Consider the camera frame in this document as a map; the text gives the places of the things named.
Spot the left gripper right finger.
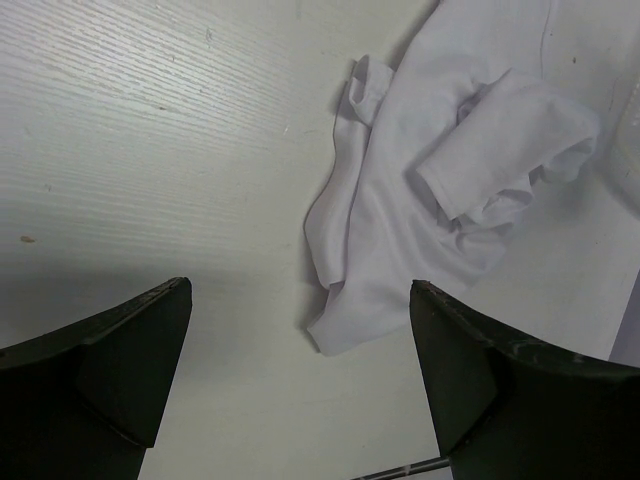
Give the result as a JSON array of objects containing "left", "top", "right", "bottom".
[{"left": 410, "top": 281, "right": 639, "bottom": 479}]

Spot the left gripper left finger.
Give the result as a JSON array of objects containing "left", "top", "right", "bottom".
[{"left": 1, "top": 277, "right": 192, "bottom": 479}]

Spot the white t shirt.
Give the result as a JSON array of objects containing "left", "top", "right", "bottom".
[{"left": 305, "top": 1, "right": 639, "bottom": 358}]

